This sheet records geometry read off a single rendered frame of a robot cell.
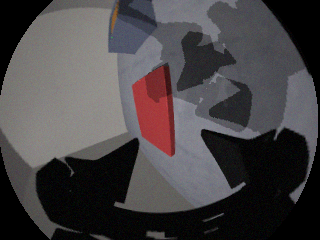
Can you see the red box lid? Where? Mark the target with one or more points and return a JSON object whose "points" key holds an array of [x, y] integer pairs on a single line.
{"points": [[153, 100]]}

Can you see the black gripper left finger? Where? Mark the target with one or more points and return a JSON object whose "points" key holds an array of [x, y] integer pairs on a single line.
{"points": [[112, 172]]}

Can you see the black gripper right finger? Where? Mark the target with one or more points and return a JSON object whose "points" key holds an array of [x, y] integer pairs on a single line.
{"points": [[235, 156]]}

